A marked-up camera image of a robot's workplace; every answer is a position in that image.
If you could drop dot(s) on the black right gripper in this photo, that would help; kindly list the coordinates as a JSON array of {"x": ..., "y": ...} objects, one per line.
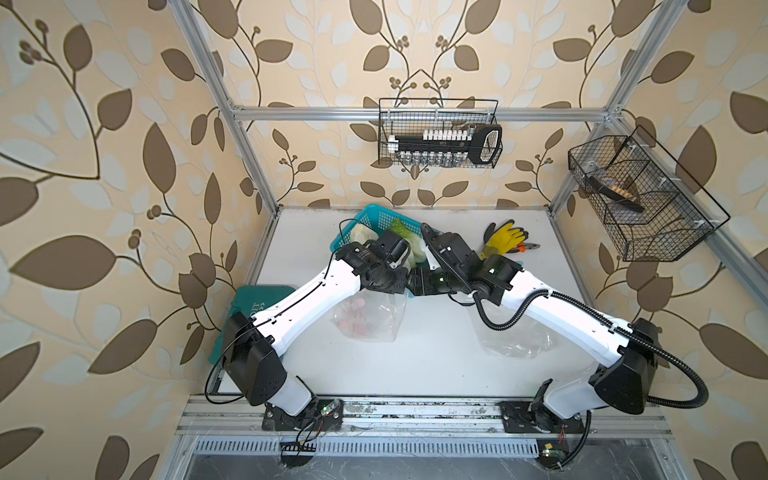
[{"x": 421, "y": 281}]

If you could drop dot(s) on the large chinese cabbage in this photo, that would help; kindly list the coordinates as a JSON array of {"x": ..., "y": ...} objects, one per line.
[{"x": 416, "y": 244}]

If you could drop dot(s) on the pink dotted zipper bag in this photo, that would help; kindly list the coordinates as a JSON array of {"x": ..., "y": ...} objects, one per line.
[{"x": 370, "y": 316}]

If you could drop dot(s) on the small chinese cabbage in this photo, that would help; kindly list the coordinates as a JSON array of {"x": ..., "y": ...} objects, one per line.
[{"x": 362, "y": 234}]

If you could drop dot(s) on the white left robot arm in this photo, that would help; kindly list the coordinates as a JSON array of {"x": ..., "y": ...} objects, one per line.
[{"x": 253, "y": 346}]

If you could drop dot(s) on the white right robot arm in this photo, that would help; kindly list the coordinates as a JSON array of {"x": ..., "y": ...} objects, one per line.
[{"x": 504, "y": 293}]

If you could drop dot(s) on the clear blue-zip zipper bag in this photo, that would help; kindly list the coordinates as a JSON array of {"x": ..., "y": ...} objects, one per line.
[{"x": 524, "y": 340}]

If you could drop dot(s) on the teal perforated plastic basket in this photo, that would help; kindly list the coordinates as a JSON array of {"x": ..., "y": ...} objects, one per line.
[{"x": 376, "y": 217}]

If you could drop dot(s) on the yellow black work glove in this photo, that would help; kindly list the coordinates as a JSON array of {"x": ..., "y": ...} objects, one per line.
[{"x": 502, "y": 239}]

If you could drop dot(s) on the black socket wrench set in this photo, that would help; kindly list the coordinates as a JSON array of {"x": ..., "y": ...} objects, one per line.
[{"x": 476, "y": 145}]

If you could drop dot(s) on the dark tool in basket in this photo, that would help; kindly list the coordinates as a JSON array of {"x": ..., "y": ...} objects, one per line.
[{"x": 614, "y": 198}]

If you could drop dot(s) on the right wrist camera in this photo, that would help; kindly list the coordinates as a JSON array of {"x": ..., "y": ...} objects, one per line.
[{"x": 451, "y": 252}]

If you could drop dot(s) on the orange handled pliers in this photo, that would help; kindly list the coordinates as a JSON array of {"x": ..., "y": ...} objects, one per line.
[{"x": 523, "y": 247}]

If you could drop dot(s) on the black wire basket back wall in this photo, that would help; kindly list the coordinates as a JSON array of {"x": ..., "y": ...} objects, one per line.
[{"x": 403, "y": 115}]

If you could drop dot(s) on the black wire basket wall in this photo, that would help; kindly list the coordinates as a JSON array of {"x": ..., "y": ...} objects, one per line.
[
  {"x": 680, "y": 213},
  {"x": 403, "y": 115}
]

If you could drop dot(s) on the black wire basket right wall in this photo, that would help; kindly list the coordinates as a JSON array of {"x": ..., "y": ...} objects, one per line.
[{"x": 680, "y": 213}]

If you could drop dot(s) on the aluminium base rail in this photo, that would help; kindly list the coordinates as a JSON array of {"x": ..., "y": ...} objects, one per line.
[{"x": 410, "y": 427}]

